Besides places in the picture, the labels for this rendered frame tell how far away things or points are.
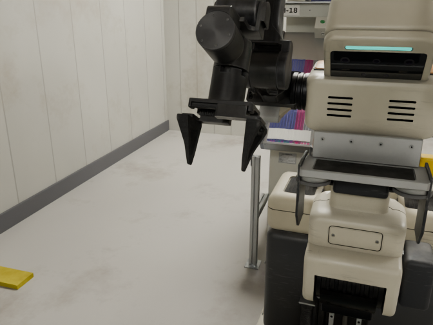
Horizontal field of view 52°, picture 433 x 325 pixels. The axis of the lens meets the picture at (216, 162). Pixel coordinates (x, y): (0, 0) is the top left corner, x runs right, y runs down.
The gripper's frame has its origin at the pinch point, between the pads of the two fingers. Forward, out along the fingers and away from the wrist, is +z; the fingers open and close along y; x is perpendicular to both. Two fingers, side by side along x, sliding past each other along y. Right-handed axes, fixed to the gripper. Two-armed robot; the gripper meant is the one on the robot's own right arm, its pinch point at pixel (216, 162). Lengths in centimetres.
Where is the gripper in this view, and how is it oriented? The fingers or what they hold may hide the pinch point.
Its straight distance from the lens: 68.5
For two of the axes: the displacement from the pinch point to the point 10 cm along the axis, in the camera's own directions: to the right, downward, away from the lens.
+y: 9.5, 1.1, -3.0
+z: -1.5, 9.8, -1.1
